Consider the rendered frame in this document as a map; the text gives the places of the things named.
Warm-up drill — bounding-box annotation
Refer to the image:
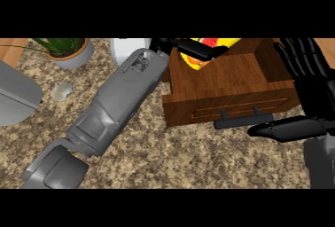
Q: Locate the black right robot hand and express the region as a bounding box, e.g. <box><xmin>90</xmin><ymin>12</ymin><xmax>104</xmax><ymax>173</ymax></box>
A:
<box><xmin>246</xmin><ymin>37</ymin><xmax>335</xmax><ymax>144</ymax></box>

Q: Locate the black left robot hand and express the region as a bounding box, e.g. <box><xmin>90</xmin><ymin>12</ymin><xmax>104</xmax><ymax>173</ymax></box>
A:
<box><xmin>149</xmin><ymin>37</ymin><xmax>228</xmax><ymax>61</ymax></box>

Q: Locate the brown wooden drawer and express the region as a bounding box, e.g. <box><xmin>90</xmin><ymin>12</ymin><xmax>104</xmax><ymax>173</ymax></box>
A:
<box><xmin>161</xmin><ymin>37</ymin><xmax>302</xmax><ymax>129</ymax></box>
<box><xmin>161</xmin><ymin>80</ymin><xmax>302</xmax><ymax>129</ymax></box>

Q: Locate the brown wooden drawer front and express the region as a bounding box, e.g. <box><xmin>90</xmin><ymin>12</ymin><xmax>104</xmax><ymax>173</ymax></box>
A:
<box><xmin>161</xmin><ymin>80</ymin><xmax>302</xmax><ymax>129</ymax></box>

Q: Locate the clear glass cup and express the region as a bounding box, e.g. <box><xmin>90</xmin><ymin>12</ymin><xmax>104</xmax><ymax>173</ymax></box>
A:
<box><xmin>51</xmin><ymin>82</ymin><xmax>75</xmax><ymax>102</ymax></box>

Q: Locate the yellow fruit print box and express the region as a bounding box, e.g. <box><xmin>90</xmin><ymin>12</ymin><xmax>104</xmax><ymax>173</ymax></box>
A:
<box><xmin>178</xmin><ymin>37</ymin><xmax>242</xmax><ymax>71</ymax></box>

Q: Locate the white rounded container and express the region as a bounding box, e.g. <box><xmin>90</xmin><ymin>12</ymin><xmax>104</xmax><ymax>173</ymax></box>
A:
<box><xmin>109</xmin><ymin>37</ymin><xmax>153</xmax><ymax>67</ymax></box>

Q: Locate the grey plant pot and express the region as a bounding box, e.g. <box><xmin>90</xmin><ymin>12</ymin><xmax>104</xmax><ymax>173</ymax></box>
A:
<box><xmin>44</xmin><ymin>38</ymin><xmax>96</xmax><ymax>70</ymax></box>

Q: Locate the green leafy plant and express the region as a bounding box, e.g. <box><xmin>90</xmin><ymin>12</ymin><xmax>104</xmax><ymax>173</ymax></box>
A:
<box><xmin>0</xmin><ymin>37</ymin><xmax>87</xmax><ymax>58</ymax></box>

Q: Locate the dark grey drawer handle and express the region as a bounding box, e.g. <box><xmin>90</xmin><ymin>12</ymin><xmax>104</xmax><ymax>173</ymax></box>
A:
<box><xmin>214</xmin><ymin>106</ymin><xmax>276</xmax><ymax>130</ymax></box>

